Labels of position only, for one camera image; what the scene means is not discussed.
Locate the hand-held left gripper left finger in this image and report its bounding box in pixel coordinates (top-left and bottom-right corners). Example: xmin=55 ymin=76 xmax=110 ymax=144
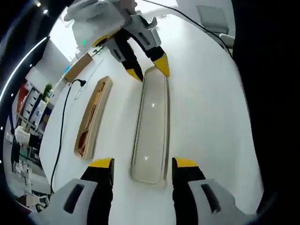
xmin=44 ymin=157 xmax=115 ymax=225

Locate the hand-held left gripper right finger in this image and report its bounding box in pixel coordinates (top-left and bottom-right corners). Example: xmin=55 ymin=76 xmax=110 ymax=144
xmin=172 ymin=157 xmax=257 ymax=225

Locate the dark wooden spoon utensil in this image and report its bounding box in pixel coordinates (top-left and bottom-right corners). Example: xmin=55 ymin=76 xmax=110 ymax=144
xmin=78 ymin=103 xmax=99 ymax=157

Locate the beige cutlery case base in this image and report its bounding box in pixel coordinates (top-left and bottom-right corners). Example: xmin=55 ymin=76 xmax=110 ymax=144
xmin=74 ymin=75 xmax=113 ymax=160

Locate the beige cutlery case lid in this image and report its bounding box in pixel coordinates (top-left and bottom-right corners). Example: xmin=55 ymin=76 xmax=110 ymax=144
xmin=130 ymin=66 xmax=171 ymax=186

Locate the brown cardboard box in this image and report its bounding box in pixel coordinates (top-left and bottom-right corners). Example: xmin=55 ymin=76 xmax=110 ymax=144
xmin=64 ymin=53 xmax=94 ymax=82

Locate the white grey office chair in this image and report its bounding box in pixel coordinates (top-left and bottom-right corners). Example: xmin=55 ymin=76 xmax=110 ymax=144
xmin=196 ymin=5 xmax=235 ymax=47

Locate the small green plant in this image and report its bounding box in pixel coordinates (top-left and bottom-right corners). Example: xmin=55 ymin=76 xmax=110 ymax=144
xmin=43 ymin=83 xmax=54 ymax=104

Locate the shelf with white bins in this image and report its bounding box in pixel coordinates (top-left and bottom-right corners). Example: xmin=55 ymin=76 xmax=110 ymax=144
xmin=14 ymin=79 xmax=56 ymax=141

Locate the person's black clothing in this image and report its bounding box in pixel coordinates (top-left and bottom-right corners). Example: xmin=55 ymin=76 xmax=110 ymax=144
xmin=231 ymin=0 xmax=300 ymax=211

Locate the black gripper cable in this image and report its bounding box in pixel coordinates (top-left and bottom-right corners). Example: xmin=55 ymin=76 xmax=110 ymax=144
xmin=140 ymin=0 xmax=233 ymax=57

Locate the black table cable with plug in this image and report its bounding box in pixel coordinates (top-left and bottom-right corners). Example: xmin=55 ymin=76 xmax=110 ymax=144
xmin=50 ymin=79 xmax=87 ymax=194

